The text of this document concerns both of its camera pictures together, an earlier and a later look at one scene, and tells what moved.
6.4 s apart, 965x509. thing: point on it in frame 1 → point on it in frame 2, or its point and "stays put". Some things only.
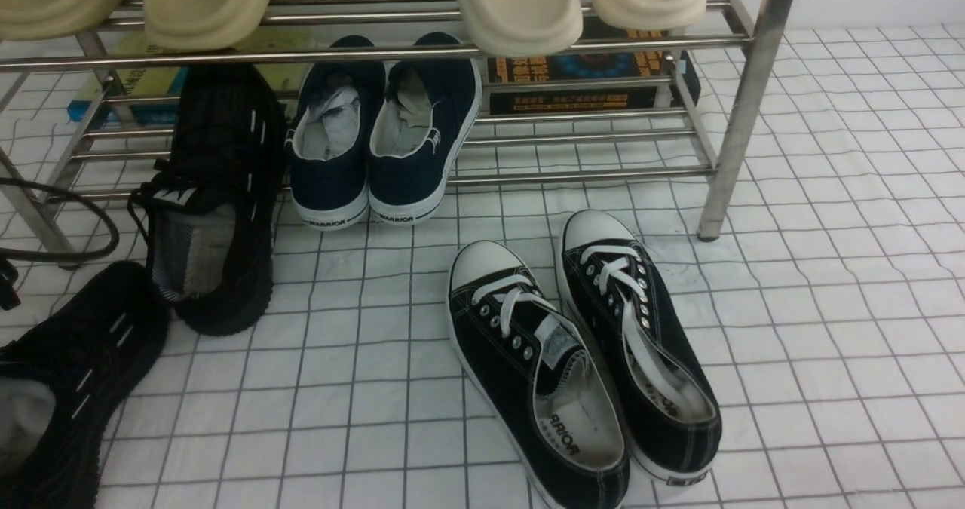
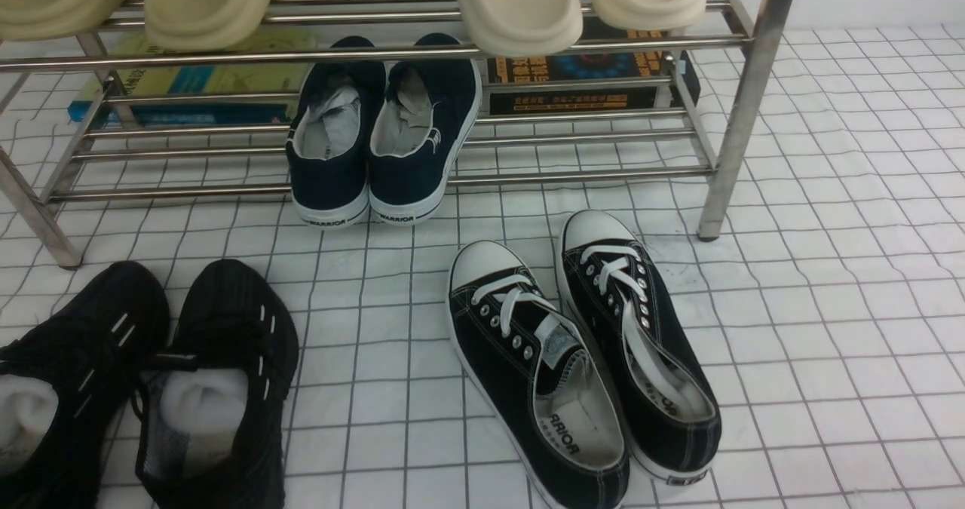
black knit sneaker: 212,209 → 210,409
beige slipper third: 520,10 stays put
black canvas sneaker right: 664,378 stays put
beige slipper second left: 208,8 stays put
